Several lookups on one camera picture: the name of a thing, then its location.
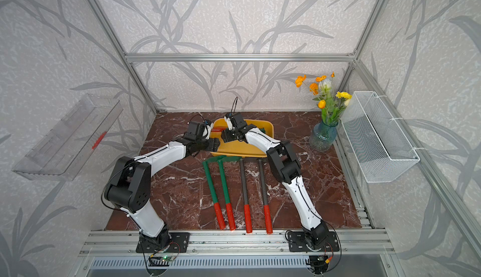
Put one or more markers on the white wire mesh basket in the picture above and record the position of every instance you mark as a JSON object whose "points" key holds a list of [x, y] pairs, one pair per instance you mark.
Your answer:
{"points": [[380, 146]]}

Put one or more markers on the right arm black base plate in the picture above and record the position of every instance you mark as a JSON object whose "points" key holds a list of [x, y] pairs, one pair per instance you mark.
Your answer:
{"points": [[299, 241]]}

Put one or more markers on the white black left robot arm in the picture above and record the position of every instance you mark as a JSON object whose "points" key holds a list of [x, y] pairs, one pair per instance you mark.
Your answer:
{"points": [[129, 186]]}

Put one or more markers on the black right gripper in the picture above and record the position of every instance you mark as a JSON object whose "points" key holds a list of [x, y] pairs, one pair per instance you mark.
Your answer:
{"points": [[225, 136]]}

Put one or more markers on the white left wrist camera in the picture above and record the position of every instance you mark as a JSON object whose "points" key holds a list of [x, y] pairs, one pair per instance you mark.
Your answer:
{"points": [[208, 128]]}

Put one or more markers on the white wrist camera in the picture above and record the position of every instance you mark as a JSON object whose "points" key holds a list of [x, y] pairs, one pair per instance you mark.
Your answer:
{"points": [[208, 128], [228, 121]]}

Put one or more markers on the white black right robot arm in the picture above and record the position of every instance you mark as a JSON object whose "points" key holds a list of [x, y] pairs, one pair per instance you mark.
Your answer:
{"points": [[286, 168]]}

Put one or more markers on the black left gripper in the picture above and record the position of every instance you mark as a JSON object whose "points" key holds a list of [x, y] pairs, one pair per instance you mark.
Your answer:
{"points": [[213, 146]]}

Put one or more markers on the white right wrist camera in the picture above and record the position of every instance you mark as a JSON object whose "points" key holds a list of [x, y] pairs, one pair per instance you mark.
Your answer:
{"points": [[228, 121]]}

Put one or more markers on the yellow plastic storage box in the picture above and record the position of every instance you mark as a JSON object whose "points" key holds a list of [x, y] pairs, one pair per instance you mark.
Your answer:
{"points": [[237, 148]]}

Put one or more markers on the aluminium front rail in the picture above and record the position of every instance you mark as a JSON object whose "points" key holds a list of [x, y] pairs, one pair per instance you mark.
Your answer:
{"points": [[225, 242]]}

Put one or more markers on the orange yellow artificial flowers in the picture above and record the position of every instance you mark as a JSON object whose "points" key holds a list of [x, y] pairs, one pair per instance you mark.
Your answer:
{"points": [[332, 105]]}

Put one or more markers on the clear plastic wall shelf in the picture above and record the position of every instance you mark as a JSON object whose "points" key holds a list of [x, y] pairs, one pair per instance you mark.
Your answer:
{"points": [[62, 153]]}

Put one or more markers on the blue glass vase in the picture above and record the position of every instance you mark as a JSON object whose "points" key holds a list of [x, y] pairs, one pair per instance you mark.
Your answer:
{"points": [[323, 136]]}

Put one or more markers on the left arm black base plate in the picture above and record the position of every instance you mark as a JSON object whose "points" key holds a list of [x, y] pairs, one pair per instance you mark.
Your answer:
{"points": [[169, 242]]}

